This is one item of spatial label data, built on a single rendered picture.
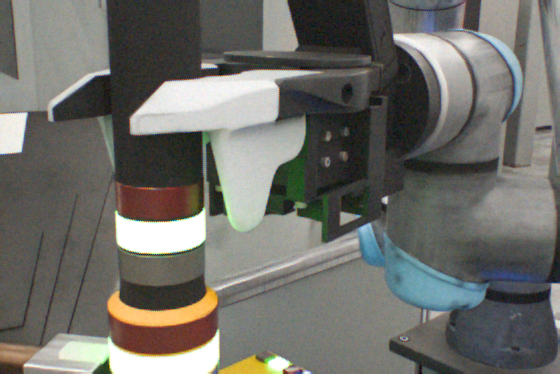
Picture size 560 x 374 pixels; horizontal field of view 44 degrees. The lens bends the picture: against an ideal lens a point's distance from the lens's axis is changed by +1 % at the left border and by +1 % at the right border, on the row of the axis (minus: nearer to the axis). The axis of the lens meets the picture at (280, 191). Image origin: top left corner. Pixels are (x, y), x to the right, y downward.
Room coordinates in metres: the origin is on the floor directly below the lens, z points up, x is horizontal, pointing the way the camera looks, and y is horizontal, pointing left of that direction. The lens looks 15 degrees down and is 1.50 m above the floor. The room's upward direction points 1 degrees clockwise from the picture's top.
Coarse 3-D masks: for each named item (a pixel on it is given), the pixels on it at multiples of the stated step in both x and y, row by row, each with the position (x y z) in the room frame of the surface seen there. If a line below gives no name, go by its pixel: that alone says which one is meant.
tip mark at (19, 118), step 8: (0, 120) 0.43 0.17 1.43; (8, 120) 0.43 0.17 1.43; (16, 120) 0.43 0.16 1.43; (24, 120) 0.43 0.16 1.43; (0, 128) 0.42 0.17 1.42; (8, 128) 0.42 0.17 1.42; (16, 128) 0.42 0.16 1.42; (24, 128) 0.42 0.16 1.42; (0, 136) 0.42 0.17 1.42; (8, 136) 0.42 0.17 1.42; (16, 136) 0.42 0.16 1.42; (0, 144) 0.41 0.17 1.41; (8, 144) 0.41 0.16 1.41; (16, 144) 0.41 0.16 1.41; (0, 152) 0.41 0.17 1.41; (8, 152) 0.41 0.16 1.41
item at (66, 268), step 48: (48, 144) 0.42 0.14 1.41; (96, 144) 0.42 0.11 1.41; (0, 192) 0.39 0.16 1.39; (48, 192) 0.39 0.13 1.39; (96, 192) 0.39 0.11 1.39; (0, 240) 0.36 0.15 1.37; (48, 240) 0.36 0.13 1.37; (96, 240) 0.36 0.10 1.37; (0, 288) 0.34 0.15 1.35; (48, 288) 0.34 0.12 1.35; (96, 288) 0.34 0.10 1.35; (0, 336) 0.32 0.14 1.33; (48, 336) 0.32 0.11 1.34; (96, 336) 0.32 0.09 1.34
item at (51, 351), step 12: (60, 336) 0.28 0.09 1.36; (72, 336) 0.28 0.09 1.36; (84, 336) 0.28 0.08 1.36; (48, 348) 0.27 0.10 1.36; (60, 348) 0.27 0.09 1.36; (108, 348) 0.27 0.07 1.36; (36, 360) 0.26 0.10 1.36; (48, 360) 0.26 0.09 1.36; (60, 360) 0.26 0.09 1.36; (72, 360) 0.26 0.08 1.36; (24, 372) 0.25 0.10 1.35; (36, 372) 0.25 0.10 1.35; (48, 372) 0.25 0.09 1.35; (60, 372) 0.25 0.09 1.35; (72, 372) 0.25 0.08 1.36; (84, 372) 0.25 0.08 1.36; (96, 372) 0.25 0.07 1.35; (108, 372) 0.26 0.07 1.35
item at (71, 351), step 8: (72, 344) 0.26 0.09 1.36; (80, 344) 0.27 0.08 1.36; (88, 344) 0.27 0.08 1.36; (96, 344) 0.27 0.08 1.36; (104, 344) 0.27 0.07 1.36; (64, 352) 0.26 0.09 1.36; (72, 352) 0.26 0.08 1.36; (80, 352) 0.26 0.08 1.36; (88, 352) 0.26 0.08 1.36; (96, 352) 0.26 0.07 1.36; (104, 352) 0.26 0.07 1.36; (80, 360) 0.26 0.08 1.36; (88, 360) 0.26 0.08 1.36; (96, 360) 0.26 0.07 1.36; (104, 360) 0.26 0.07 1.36; (104, 368) 0.26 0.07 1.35
